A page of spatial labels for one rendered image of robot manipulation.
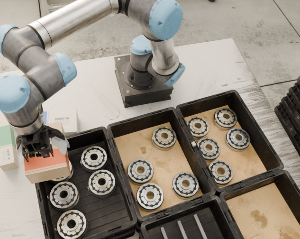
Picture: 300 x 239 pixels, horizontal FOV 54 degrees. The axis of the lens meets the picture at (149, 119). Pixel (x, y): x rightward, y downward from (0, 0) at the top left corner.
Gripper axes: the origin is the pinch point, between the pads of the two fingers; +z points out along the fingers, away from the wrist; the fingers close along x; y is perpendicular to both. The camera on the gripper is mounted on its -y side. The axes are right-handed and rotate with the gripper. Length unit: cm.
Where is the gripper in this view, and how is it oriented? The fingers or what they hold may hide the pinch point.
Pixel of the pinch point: (45, 150)
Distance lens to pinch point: 99.1
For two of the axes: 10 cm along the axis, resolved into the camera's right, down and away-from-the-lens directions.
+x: 9.6, -1.9, 2.0
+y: 2.6, 8.4, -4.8
